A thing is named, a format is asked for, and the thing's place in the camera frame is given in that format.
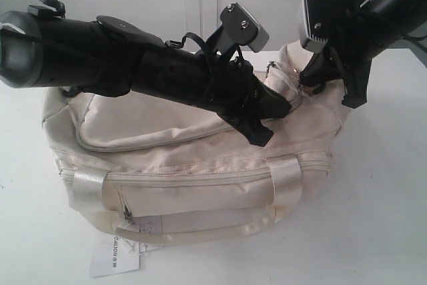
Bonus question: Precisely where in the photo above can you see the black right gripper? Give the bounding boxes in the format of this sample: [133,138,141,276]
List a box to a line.
[300,0,400,109]

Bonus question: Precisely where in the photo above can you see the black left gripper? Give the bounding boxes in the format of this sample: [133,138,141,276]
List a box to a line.
[133,46,291,148]

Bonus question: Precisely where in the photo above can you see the cream fabric duffel bag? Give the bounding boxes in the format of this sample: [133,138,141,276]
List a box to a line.
[42,42,350,245]

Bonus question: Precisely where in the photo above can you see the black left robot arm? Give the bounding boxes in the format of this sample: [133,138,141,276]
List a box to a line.
[1,0,291,122]

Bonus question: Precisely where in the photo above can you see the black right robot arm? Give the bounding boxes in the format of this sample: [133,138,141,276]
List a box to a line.
[298,0,426,109]

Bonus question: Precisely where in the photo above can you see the white paper hang tag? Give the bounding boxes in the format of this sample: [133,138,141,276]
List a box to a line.
[89,232,163,278]

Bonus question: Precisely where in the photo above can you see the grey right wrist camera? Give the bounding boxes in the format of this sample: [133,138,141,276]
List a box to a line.
[298,0,360,53]

